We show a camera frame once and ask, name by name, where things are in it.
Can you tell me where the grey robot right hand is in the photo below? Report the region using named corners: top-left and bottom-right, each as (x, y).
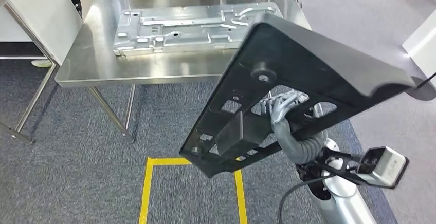
top-left (260, 90), bottom-right (310, 131)

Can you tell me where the black plastic mounting plate part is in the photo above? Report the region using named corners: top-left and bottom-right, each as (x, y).
top-left (178, 13), bottom-right (419, 179)

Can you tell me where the stainless steel workbench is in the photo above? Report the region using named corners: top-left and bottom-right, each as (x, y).
top-left (54, 0), bottom-right (312, 145)

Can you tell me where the stamped silver metal panel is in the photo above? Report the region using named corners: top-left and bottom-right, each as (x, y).
top-left (113, 2), bottom-right (284, 58)

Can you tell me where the black stanchion with black base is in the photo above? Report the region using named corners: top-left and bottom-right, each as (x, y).
top-left (405, 72), bottom-right (436, 102)

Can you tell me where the white pillar with light strip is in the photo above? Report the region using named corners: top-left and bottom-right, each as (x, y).
top-left (402, 9), bottom-right (436, 90)

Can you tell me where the yellow floor tape square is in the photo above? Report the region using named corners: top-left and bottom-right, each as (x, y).
top-left (138, 157), bottom-right (248, 224)

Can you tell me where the stainless steel table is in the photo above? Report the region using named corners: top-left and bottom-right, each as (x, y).
top-left (0, 0), bottom-right (57, 146)

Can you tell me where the white partition panel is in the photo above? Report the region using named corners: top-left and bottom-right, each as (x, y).
top-left (0, 0), bottom-right (84, 67)

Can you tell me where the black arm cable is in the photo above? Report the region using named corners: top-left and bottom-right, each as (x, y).
top-left (277, 175), bottom-right (338, 224)

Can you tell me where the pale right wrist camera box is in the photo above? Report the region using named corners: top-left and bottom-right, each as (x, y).
top-left (356, 146), bottom-right (410, 190)

